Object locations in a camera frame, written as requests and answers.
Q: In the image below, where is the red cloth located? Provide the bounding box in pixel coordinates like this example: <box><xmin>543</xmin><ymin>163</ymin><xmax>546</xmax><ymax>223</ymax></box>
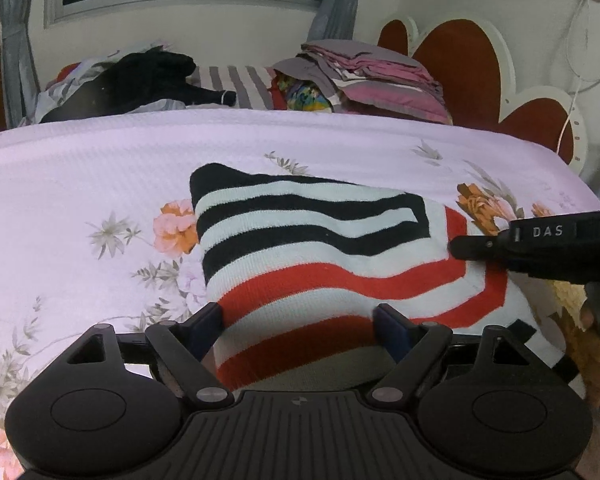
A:
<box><xmin>47</xmin><ymin>62</ymin><xmax>81</xmax><ymax>88</ymax></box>

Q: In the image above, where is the pink floral bedsheet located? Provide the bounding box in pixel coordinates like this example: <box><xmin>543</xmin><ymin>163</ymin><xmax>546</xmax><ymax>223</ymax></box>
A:
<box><xmin>0</xmin><ymin>107</ymin><xmax>600</xmax><ymax>480</ymax></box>

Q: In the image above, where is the white grey patterned cloth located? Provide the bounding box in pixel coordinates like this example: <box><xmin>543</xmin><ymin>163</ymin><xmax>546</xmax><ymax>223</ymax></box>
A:
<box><xmin>22</xmin><ymin>50</ymin><xmax>191</xmax><ymax>126</ymax></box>

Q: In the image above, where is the red white scalloped headboard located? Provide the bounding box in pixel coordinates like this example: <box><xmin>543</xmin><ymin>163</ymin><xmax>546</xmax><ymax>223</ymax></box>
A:
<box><xmin>377</xmin><ymin>16</ymin><xmax>588</xmax><ymax>178</ymax></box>

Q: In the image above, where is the person's right hand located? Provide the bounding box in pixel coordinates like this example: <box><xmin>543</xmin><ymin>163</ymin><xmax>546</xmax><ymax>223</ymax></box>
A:
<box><xmin>578</xmin><ymin>304</ymin><xmax>600</xmax><ymax>401</ymax></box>

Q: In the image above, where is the white wall cable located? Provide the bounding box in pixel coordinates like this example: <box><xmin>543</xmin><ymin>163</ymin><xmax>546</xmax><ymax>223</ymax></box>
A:
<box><xmin>554</xmin><ymin>0</ymin><xmax>600</xmax><ymax>161</ymax></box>

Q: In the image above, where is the colourful floral cloth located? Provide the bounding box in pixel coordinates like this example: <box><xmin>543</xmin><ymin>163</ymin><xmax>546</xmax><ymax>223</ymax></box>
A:
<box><xmin>272</xmin><ymin>72</ymin><xmax>338</xmax><ymax>112</ymax></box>

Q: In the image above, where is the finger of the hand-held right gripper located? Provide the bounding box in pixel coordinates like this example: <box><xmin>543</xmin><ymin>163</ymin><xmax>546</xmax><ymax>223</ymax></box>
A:
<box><xmin>449</xmin><ymin>217</ymin><xmax>580</xmax><ymax>262</ymax></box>

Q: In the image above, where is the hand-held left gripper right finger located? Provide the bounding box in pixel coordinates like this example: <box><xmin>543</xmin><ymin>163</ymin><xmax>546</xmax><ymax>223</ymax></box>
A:
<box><xmin>372</xmin><ymin>304</ymin><xmax>533</xmax><ymax>405</ymax></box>

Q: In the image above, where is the black garment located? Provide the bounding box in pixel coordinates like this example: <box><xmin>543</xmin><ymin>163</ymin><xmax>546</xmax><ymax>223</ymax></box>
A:
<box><xmin>42</xmin><ymin>46</ymin><xmax>238</xmax><ymax>123</ymax></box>

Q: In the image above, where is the red black white striped sweater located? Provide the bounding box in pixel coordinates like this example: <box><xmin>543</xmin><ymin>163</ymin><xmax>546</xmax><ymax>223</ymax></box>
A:
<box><xmin>189</xmin><ymin>162</ymin><xmax>581</xmax><ymax>393</ymax></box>

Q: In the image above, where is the grey curtain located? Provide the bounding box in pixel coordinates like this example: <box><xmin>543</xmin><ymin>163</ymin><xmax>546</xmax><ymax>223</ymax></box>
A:
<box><xmin>310</xmin><ymin>0</ymin><xmax>371</xmax><ymax>56</ymax></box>
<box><xmin>0</xmin><ymin>0</ymin><xmax>38</xmax><ymax>128</ymax></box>

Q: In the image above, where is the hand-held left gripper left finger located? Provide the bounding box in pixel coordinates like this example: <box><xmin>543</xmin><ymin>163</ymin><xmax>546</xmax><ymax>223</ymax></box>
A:
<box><xmin>66</xmin><ymin>302</ymin><xmax>236</xmax><ymax>407</ymax></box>

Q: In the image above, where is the stack of pink grey folded clothes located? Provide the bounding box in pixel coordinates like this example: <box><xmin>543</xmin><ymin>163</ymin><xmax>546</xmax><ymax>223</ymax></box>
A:
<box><xmin>272</xmin><ymin>40</ymin><xmax>453</xmax><ymax>126</ymax></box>

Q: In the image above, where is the grey white striped cloth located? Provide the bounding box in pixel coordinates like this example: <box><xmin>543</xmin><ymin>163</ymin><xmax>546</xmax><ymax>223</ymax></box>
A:
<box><xmin>187</xmin><ymin>64</ymin><xmax>278</xmax><ymax>110</ymax></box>

